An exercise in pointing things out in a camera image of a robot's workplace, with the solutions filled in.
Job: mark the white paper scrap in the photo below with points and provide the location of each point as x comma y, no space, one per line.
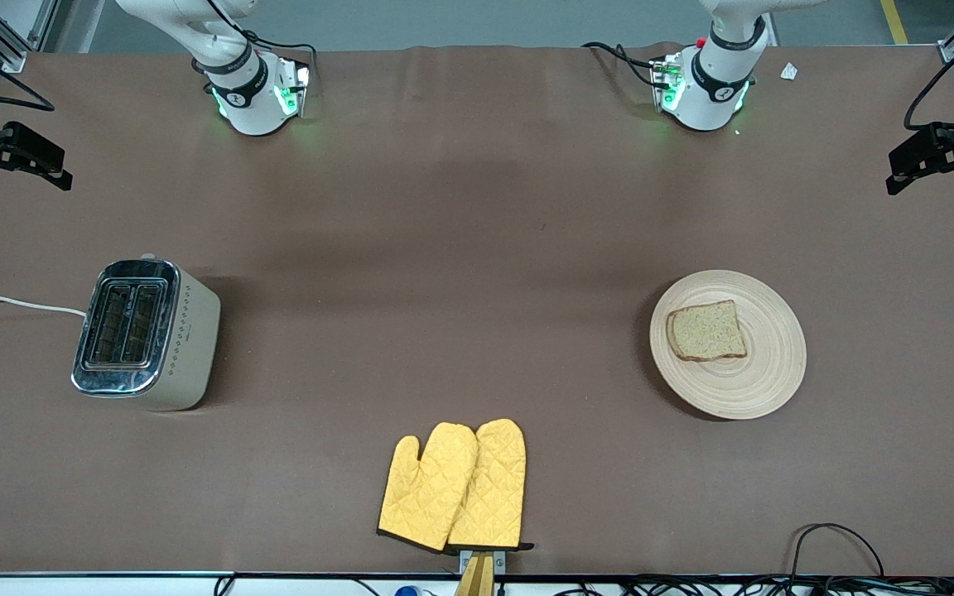
789,71

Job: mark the brown bread slice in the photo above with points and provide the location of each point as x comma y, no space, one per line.
709,331

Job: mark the cream and chrome toaster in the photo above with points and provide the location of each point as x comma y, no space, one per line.
187,348

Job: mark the small blue object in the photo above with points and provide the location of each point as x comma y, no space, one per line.
407,591

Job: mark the yellow quilted oven mitt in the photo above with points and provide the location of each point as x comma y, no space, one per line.
498,488
423,497

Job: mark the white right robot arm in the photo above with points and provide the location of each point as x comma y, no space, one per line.
253,108

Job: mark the wooden stick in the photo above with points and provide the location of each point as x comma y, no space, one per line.
477,579

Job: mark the small metal bracket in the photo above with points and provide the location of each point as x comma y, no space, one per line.
500,563

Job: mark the round wooden plate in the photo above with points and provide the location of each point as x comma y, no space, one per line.
758,372

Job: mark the brown table cover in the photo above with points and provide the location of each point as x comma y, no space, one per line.
477,207

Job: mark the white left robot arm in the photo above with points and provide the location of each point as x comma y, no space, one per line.
709,99

